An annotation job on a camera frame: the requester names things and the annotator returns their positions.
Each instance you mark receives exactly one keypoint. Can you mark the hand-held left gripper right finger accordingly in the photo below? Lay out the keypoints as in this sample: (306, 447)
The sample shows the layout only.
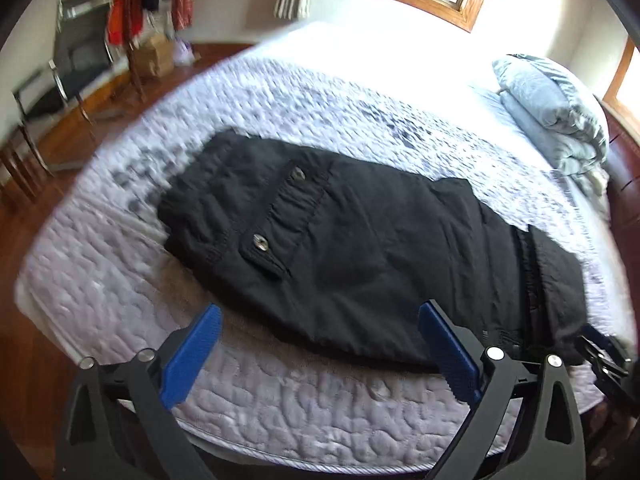
(450, 355)

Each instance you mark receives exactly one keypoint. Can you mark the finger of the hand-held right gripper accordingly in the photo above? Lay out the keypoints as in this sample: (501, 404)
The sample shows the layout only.
(600, 357)
(597, 334)

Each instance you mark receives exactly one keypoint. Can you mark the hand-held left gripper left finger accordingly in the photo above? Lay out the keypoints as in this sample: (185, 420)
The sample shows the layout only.
(192, 355)

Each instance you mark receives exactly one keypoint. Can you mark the black pants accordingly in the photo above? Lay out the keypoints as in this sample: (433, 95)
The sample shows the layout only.
(375, 260)

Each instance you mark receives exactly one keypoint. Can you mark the quilted grey mattress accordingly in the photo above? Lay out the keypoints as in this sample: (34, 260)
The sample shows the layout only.
(275, 400)

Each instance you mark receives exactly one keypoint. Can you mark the wooden headboard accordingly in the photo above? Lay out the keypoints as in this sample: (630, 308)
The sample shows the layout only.
(625, 200)

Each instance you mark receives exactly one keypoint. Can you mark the white folded cloth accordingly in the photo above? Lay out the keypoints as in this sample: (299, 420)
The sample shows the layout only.
(592, 182)

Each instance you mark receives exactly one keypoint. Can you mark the folded grey duvet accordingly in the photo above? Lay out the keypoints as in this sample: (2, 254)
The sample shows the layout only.
(550, 105)

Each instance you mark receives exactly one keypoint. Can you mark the dark wooden chair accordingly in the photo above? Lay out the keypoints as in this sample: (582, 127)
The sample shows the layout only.
(20, 165)

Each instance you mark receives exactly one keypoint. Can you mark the wooden clothes rack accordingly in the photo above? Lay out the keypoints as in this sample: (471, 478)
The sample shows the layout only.
(135, 65)

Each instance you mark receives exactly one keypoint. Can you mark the cardboard box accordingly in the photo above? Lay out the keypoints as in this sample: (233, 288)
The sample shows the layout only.
(152, 57)

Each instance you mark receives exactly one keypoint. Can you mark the pale purple bag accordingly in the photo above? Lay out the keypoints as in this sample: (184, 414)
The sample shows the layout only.
(182, 52)

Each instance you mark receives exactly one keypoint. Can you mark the orange hanging garment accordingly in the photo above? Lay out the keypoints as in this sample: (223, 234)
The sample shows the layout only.
(120, 17)

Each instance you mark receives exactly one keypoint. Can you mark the metal frame chair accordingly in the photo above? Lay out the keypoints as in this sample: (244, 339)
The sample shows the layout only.
(80, 50)

